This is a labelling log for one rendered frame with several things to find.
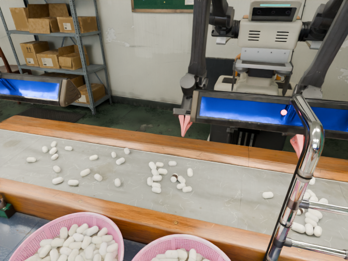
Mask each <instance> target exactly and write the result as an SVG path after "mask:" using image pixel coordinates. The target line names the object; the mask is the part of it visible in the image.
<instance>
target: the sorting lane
mask: <svg viewBox="0 0 348 261"><path fill-rule="evenodd" d="M53 141H56V142H57V145H56V146H55V147H54V148H57V151H56V152H55V154H57V155H58V157H57V159H56V160H52V159H51V157H52V156H53V155H54V154H53V155H51V154H50V150H51V149H52V148H53V147H51V143H52V142H53ZM44 146H46V147H47V148H48V152H46V153H44V152H43V151H42V148H43V147H44ZM66 146H68V147H72V150H71V151H68V150H65V147H66ZM124 149H125V148H118V147H112V146H105V145H101V144H94V143H88V142H81V141H74V140H68V139H61V138H54V137H48V136H41V135H34V134H28V133H21V132H14V131H10V130H3V129H0V178H4V179H9V180H14V181H19V182H24V183H28V184H33V185H38V186H43V187H48V188H51V189H56V190H60V191H66V192H70V193H75V194H80V195H84V196H90V197H94V198H99V199H104V200H108V201H114V202H118V203H122V204H126V205H131V206H136V207H141V208H146V209H150V210H155V211H160V212H165V213H170V214H174V215H179V216H184V217H187V218H192V219H197V220H202V221H206V222H211V223H216V224H221V225H226V226H230V227H235V228H240V229H245V230H249V231H254V232H258V233H262V234H267V235H272V233H273V230H274V228H275V225H276V222H277V220H278V217H279V214H280V211H281V208H282V205H283V202H284V199H285V196H286V194H287V191H288V188H289V185H290V183H291V180H292V177H293V174H290V173H283V172H276V171H270V170H263V169H256V168H250V167H243V166H236V165H230V164H223V163H216V162H210V161H203V160H198V159H192V158H185V157H178V156H172V155H165V154H158V153H152V152H145V151H138V150H132V149H129V154H125V152H124ZM112 152H115V153H116V157H115V158H113V157H112V155H111V153H112ZM93 155H97V156H98V158H97V159H95V160H93V161H91V160H90V156H93ZM28 157H34V158H35V159H36V161H35V162H27V160H26V159H27V158H28ZM120 158H124V159H125V162H123V163H121V164H120V165H118V164H116V161H117V160H118V159H120ZM169 161H176V162H177V164H176V165H175V166H169V164H168V163H169ZM149 162H153V163H154V164H155V165H156V163H157V162H160V163H163V164H164V165H163V167H156V170H157V171H158V170H159V169H160V168H161V169H166V170H167V173H166V174H165V175H163V174H159V175H160V176H162V180H160V181H153V183H159V184H160V185H161V187H160V188H161V192H160V193H155V192H153V191H152V186H149V185H148V184H147V179H148V177H151V178H152V177H153V176H154V175H153V174H152V172H151V171H152V169H151V167H150V166H149ZM55 165H57V166H59V167H60V169H61V171H60V172H55V171H54V170H53V167H54V166H55ZM189 168H191V169H192V170H193V175H192V176H191V177H189V176H188V175H187V170H188V169H189ZM86 169H89V170H90V171H91V172H90V173H89V174H88V175H86V176H81V175H80V173H81V171H83V170H86ZM174 173H176V174H177V175H178V176H182V177H183V178H184V179H185V185H186V187H187V186H191V187H192V190H191V191H190V192H186V193H185V192H183V190H182V188H181V189H178V188H177V185H178V184H181V183H180V182H179V181H178V179H177V180H176V182H171V176H172V175H173V174H174ZM95 174H99V175H100V176H102V178H103V179H102V180H101V181H97V180H96V179H95V178H94V176H95ZM59 177H62V178H63V182H61V183H57V184H53V183H52V180H53V179H55V178H59ZM117 178H118V179H120V182H121V185H120V186H119V187H117V186H115V182H114V181H115V179H117ZM69 180H78V182H79V183H78V185H76V186H73V185H68V181H69ZM307 190H311V191H312V192H313V193H314V194H315V196H316V197H317V198H318V202H319V201H320V199H322V198H325V199H327V200H328V204H331V205H336V206H343V207H348V183H347V182H340V181H334V180H327V179H320V178H315V183H314V184H313V185H310V184H309V185H308V188H307ZM264 192H272V193H273V197H272V198H264V197H263V193H264ZM319 212H320V213H321V214H322V216H323V217H322V218H321V219H319V220H318V222H317V226H319V227H321V228H322V233H321V235H320V236H319V237H318V236H316V235H315V234H312V235H308V234H307V233H306V231H305V232H304V233H300V232H297V231H294V230H292V229H290V231H289V233H288V236H287V237H289V238H291V239H294V240H298V241H303V242H308V243H312V244H318V245H322V246H326V247H330V248H335V249H340V250H343V249H346V250H348V216H346V215H340V214H335V213H329V212H324V211H319Z"/></svg>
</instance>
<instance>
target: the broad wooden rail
mask: <svg viewBox="0 0 348 261"><path fill-rule="evenodd" d="M0 129H3V130H8V131H14V132H21V133H28V134H34V135H41V136H48V137H54V138H61V139H68V140H74V141H81V142H88V143H94V144H101V145H105V146H112V147H118V148H128V149H132V150H138V151H145V152H152V153H158V154H165V155H172V156H178V157H185V158H192V159H196V160H203V161H210V162H216V163H223V164H230V165H236V166H243V167H250V168H256V169H263V170H270V171H276V172H283V173H290V174H294V171H295V169H296V166H297V163H298V160H299V159H298V156H297V153H294V152H286V151H278V150H271V149H263V148H256V147H248V146H240V145H235V144H227V143H220V142H213V141H205V140H197V139H189V138H182V137H174V136H166V135H159V134H151V133H143V132H136V131H131V130H123V129H116V128H108V127H100V126H93V125H85V124H78V123H70V122H62V121H55V120H47V119H40V118H32V117H24V116H19V115H14V116H12V117H10V118H8V119H6V120H4V121H2V122H0ZM313 177H314V178H320V179H327V180H334V181H340V182H347V183H348V160H347V159H340V158H332V157H324V156H320V159H319V160H318V163H317V166H316V168H315V171H314V173H313Z"/></svg>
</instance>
